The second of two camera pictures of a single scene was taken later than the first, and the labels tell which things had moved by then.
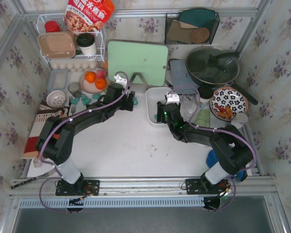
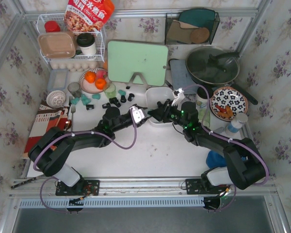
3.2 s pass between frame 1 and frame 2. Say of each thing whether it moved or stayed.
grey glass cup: stayed
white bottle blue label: stayed
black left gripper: moved
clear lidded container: stayed
